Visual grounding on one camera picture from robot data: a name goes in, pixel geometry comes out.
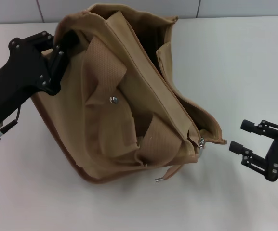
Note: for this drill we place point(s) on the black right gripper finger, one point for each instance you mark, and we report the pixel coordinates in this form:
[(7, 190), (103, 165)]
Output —
[(249, 126), (237, 147)]

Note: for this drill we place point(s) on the khaki canvas food bag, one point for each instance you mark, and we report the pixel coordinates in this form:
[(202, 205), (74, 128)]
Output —
[(119, 108)]

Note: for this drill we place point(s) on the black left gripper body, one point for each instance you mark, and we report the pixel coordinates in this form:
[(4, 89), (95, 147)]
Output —
[(20, 77)]

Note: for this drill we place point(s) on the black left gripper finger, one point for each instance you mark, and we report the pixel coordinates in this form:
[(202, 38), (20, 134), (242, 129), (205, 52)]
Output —
[(37, 38), (56, 65)]

